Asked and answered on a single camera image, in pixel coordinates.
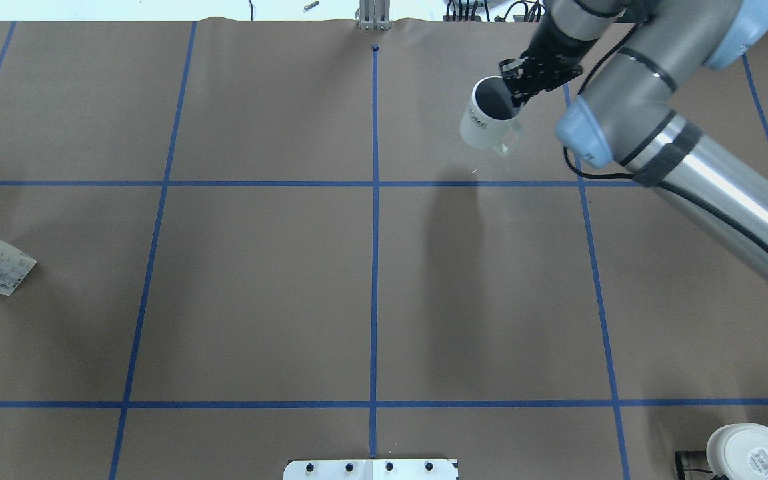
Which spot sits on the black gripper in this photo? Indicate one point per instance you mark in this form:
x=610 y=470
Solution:
x=552 y=45

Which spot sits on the white HOME mug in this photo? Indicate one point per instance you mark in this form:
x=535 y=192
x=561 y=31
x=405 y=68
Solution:
x=490 y=119

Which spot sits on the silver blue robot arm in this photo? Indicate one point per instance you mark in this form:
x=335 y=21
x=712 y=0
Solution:
x=622 y=112

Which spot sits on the brown paper table cover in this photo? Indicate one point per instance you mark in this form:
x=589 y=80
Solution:
x=261 y=242

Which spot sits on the metal camera post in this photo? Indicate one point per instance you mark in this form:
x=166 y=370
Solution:
x=374 y=15

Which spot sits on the black wire stand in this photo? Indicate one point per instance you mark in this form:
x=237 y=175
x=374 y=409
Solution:
x=693 y=465

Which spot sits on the metal base plate with bolts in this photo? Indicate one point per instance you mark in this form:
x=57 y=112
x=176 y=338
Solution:
x=373 y=469

